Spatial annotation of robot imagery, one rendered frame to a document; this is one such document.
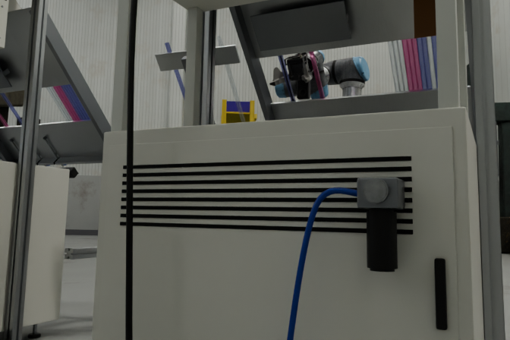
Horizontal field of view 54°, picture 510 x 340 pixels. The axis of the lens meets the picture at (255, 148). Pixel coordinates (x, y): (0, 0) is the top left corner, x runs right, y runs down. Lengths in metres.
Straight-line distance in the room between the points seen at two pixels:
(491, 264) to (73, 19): 11.97
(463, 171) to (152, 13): 11.71
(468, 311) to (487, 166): 0.49
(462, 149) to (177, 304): 0.56
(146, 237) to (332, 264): 0.37
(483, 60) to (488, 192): 0.30
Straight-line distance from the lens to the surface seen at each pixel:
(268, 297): 0.88
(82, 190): 11.76
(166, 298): 0.99
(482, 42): 1.29
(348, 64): 2.37
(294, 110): 1.80
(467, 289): 0.81
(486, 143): 1.23
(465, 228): 0.80
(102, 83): 12.03
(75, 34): 12.56
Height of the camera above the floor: 0.45
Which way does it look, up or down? 8 degrees up
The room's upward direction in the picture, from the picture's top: 1 degrees clockwise
